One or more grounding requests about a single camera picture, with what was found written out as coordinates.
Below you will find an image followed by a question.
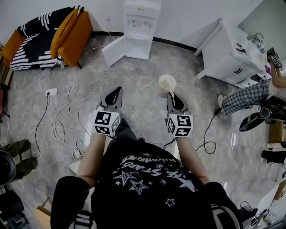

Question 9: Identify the white water dispenser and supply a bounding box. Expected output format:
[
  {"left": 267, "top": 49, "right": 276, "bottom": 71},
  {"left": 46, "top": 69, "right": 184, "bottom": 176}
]
[{"left": 101, "top": 0, "right": 162, "bottom": 67}]

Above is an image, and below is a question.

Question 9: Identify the grey shoulder strap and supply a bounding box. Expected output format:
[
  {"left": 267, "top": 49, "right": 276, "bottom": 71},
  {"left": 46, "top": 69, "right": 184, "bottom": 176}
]
[
  {"left": 210, "top": 204, "right": 236, "bottom": 229},
  {"left": 73, "top": 210, "right": 93, "bottom": 229}
]

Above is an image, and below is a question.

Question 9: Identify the person's right forearm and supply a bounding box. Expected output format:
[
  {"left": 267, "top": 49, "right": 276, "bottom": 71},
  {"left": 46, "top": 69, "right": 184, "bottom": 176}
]
[{"left": 176, "top": 134, "right": 211, "bottom": 186}]

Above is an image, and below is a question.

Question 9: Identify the coiled white cable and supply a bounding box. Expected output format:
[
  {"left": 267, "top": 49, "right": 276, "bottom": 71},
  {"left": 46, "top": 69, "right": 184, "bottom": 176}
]
[{"left": 51, "top": 81, "right": 85, "bottom": 148}]

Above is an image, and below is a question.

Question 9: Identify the black and white striped blanket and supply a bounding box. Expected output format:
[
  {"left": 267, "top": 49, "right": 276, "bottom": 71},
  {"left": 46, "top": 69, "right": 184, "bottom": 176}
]
[{"left": 9, "top": 5, "right": 86, "bottom": 72}]

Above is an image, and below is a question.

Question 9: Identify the person's left forearm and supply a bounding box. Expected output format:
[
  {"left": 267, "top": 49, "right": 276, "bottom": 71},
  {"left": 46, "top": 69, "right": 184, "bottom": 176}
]
[{"left": 77, "top": 131, "right": 113, "bottom": 187}]

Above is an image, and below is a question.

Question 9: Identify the wooden stool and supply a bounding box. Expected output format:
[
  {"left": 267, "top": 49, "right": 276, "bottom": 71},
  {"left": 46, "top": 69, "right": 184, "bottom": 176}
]
[{"left": 268, "top": 120, "right": 286, "bottom": 144}]

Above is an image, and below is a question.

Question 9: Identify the black round helmet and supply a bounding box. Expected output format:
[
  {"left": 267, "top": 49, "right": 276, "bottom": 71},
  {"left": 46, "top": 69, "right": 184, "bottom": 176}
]
[{"left": 0, "top": 150, "right": 17, "bottom": 187}]

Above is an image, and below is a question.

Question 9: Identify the person's dark trouser leg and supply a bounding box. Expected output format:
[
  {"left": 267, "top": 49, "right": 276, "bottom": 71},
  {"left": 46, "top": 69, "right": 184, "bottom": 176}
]
[{"left": 109, "top": 117, "right": 138, "bottom": 144}]

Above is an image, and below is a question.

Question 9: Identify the black cable with adapter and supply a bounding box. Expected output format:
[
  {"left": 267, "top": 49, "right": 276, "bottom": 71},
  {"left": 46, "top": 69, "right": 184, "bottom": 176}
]
[{"left": 195, "top": 106, "right": 222, "bottom": 155}]

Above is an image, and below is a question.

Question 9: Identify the white power adapter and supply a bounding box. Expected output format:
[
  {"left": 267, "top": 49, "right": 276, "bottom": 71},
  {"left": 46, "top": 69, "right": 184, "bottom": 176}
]
[{"left": 72, "top": 148, "right": 86, "bottom": 160}]

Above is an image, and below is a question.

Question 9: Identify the thin orange cushion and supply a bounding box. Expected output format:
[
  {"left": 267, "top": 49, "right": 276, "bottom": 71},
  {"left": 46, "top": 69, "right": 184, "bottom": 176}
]
[{"left": 50, "top": 8, "right": 79, "bottom": 60}]

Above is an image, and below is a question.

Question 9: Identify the orange sofa seat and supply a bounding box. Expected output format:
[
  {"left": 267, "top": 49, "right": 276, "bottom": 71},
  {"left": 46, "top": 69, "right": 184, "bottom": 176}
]
[{"left": 0, "top": 29, "right": 25, "bottom": 66}]

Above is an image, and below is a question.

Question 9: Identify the large orange cushion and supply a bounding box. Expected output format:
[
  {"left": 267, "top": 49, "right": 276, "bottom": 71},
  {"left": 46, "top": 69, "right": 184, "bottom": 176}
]
[{"left": 57, "top": 10, "right": 93, "bottom": 68}]

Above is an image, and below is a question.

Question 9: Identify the white cabinet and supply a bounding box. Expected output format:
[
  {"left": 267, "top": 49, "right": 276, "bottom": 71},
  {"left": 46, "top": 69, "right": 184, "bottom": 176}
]
[{"left": 193, "top": 17, "right": 266, "bottom": 89}]

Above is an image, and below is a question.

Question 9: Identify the long white cable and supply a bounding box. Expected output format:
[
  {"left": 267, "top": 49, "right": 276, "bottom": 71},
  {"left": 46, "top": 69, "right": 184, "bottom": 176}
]
[{"left": 77, "top": 66, "right": 110, "bottom": 137}]

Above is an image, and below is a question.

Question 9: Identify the another person's forearm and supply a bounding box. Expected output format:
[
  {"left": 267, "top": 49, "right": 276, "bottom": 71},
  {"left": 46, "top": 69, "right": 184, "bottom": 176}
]
[{"left": 269, "top": 64, "right": 286, "bottom": 87}]

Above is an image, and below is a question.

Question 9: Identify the thin black cable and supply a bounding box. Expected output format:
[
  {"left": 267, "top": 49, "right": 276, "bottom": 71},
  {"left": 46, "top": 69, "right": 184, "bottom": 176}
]
[{"left": 22, "top": 95, "right": 50, "bottom": 176}]

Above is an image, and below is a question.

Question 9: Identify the cream paper cup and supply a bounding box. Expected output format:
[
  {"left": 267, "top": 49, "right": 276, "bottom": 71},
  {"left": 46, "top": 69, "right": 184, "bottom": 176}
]
[{"left": 158, "top": 74, "right": 177, "bottom": 98}]

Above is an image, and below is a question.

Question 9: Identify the short white wall cable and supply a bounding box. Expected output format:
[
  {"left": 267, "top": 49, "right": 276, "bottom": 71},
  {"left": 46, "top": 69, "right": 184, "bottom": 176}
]
[{"left": 92, "top": 21, "right": 118, "bottom": 51}]

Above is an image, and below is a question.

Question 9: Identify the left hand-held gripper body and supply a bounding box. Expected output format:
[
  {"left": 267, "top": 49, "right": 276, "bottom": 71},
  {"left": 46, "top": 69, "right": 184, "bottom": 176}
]
[{"left": 93, "top": 95, "right": 123, "bottom": 136}]

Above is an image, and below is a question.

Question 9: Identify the person's black star-print shirt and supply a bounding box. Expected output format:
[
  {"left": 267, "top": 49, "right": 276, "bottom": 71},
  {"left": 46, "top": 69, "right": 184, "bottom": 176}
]
[{"left": 50, "top": 138, "right": 244, "bottom": 229}]

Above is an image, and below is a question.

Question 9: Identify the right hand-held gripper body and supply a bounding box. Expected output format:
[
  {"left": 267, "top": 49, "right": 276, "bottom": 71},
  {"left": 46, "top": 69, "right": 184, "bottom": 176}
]
[{"left": 166, "top": 98, "right": 194, "bottom": 138}]

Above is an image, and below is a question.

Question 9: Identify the metal faucet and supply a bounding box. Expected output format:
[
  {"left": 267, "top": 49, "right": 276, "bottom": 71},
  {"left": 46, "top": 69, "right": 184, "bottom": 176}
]
[{"left": 246, "top": 32, "right": 265, "bottom": 43}]

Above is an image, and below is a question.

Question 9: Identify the olive boot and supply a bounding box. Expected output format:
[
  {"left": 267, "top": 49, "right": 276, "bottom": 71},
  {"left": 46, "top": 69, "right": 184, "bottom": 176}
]
[
  {"left": 0, "top": 139, "right": 32, "bottom": 157},
  {"left": 13, "top": 156, "right": 38, "bottom": 180}
]

